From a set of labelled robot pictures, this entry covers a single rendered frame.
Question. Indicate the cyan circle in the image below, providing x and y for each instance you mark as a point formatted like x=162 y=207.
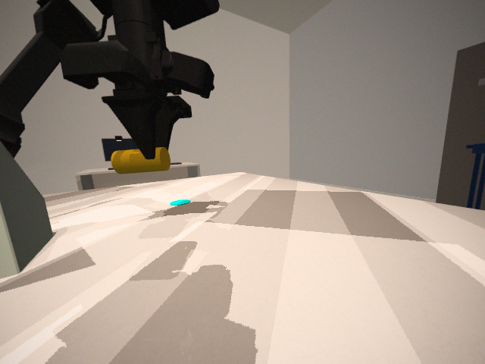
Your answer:
x=180 y=202

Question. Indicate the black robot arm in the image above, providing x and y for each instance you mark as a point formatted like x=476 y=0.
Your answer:
x=59 y=22

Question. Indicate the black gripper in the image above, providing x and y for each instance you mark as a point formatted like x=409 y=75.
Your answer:
x=140 y=103

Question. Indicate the yellow cylinder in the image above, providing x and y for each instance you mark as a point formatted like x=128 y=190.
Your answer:
x=133 y=161

